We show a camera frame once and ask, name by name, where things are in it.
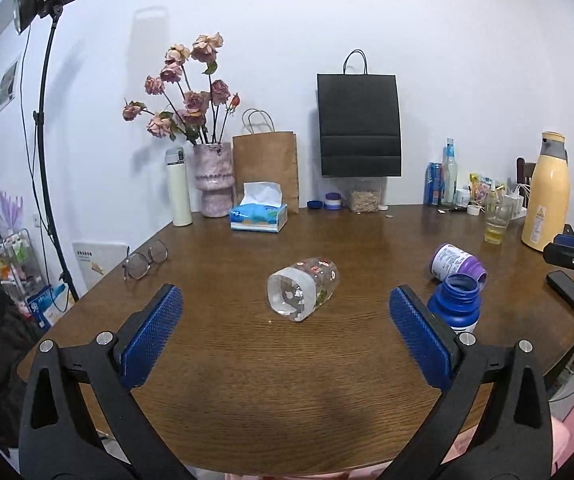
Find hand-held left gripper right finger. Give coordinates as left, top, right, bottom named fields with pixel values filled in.
left=380, top=284, right=554, bottom=480

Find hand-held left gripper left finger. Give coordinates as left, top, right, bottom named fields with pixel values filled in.
left=18, top=283, right=192, bottom=480

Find clear plastic jar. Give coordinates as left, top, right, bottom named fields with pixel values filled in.
left=267, top=257, right=341, bottom=321

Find black phone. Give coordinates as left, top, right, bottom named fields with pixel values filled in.
left=546, top=270, right=574, bottom=319

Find blue open bottle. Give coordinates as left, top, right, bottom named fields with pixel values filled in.
left=427, top=273, right=482, bottom=334

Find yellow thermos jug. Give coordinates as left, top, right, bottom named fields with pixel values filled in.
left=521, top=131, right=571, bottom=252

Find eyeglasses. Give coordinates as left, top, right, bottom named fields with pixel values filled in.
left=122, top=240, right=169, bottom=281

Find white power strip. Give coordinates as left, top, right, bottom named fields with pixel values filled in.
left=500, top=194, right=528, bottom=221

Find purple lidded bottle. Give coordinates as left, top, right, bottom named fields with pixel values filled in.
left=430, top=243, right=488, bottom=286

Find glass of yellow liquid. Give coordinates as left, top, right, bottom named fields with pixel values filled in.
left=483, top=199, right=510, bottom=245

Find white booklet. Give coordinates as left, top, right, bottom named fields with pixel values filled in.
left=72, top=241, right=130, bottom=297

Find wooden table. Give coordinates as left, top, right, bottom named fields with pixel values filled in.
left=16, top=203, right=574, bottom=476

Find clear jar of grains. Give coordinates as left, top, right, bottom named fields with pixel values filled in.
left=349, top=177, right=382, bottom=213

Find white thermos bottle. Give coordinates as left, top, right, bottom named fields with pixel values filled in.
left=165, top=147, right=194, bottom=227

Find blue drink can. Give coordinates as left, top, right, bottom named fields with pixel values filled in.
left=423, top=162, right=444, bottom=206

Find clear plastic bottle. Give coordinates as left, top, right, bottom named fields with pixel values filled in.
left=440, top=138, right=459, bottom=211

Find blue tissue box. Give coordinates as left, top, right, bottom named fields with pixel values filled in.
left=230, top=181, right=289, bottom=234

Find pink ceramic vase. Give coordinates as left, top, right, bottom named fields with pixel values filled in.
left=192, top=142, right=233, bottom=218

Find brown paper bag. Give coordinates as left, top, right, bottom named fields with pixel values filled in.
left=232, top=108, right=300, bottom=214

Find black paper bag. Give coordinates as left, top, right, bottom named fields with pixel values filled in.
left=316, top=49, right=402, bottom=178

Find dried pink roses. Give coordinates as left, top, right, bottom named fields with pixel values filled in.
left=122, top=32, right=242, bottom=146

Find studio light on stand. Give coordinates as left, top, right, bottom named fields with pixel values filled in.
left=13, top=0, right=89, bottom=303

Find wire storage rack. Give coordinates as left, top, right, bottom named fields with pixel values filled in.
left=0, top=228, right=43, bottom=311

